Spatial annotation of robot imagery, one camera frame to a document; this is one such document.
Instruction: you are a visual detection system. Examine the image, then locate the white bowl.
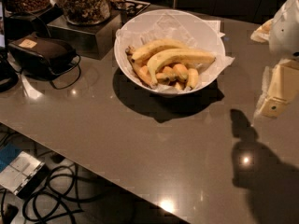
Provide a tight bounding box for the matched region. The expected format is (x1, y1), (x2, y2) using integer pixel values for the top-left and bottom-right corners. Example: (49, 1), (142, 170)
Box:
(113, 8), (227, 97)

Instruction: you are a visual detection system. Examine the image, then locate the grey box on floor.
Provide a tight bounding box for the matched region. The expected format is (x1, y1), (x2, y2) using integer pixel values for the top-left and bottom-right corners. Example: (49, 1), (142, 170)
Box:
(0, 151), (47, 199)

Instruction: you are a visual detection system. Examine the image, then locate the black VR headset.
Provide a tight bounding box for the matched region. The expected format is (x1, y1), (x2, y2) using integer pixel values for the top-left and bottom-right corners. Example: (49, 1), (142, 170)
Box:
(8, 35), (79, 81)

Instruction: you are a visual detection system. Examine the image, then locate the left lower small banana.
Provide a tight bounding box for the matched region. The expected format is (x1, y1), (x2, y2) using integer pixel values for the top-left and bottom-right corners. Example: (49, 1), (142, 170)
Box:
(127, 55), (154, 89)

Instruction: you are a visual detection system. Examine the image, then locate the black monitor stand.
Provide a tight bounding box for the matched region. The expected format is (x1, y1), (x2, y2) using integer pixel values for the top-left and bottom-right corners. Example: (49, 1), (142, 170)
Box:
(0, 0), (19, 92)

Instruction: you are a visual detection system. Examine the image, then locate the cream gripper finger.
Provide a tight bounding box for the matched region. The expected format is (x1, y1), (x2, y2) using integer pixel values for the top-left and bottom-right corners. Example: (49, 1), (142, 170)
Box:
(250, 20), (273, 43)
(254, 59), (299, 118)

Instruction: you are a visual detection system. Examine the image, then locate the glass jar of granola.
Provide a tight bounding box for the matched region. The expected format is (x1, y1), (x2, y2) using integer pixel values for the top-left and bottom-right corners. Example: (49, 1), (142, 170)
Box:
(57, 0), (111, 25)

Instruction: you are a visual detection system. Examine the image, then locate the black cable on floor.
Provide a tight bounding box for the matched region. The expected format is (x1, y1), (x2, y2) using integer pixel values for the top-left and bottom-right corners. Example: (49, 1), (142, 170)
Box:
(0, 161), (104, 224)

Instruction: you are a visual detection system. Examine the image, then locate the small orange banana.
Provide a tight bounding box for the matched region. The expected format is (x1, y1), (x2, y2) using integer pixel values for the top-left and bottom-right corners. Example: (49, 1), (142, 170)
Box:
(156, 66), (177, 82)

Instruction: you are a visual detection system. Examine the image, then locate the small right banana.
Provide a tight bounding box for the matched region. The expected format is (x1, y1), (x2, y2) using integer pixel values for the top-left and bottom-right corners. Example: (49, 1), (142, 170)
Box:
(186, 68), (199, 90)

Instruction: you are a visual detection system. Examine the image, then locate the upper yellow banana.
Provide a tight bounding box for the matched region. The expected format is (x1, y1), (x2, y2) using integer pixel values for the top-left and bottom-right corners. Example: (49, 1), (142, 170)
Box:
(131, 38), (187, 63)

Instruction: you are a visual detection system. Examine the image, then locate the white paper liner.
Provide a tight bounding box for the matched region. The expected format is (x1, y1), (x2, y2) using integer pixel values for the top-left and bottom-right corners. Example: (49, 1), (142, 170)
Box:
(115, 10), (235, 95)

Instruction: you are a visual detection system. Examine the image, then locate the steel pedestal block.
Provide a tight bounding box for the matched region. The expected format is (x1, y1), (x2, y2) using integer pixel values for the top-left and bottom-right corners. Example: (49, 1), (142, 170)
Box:
(48, 11), (121, 60)

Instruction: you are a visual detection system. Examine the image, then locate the large front yellow banana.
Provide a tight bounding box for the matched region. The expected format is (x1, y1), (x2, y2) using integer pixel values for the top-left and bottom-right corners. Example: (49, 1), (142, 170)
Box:
(147, 49), (216, 86)

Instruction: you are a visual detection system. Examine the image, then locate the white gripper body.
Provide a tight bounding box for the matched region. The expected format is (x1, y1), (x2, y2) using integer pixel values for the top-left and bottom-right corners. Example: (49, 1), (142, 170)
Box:
(269, 0), (299, 59)

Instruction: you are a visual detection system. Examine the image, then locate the small middle banana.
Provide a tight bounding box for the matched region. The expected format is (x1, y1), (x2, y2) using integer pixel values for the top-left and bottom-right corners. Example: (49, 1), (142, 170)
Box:
(173, 63), (188, 82)

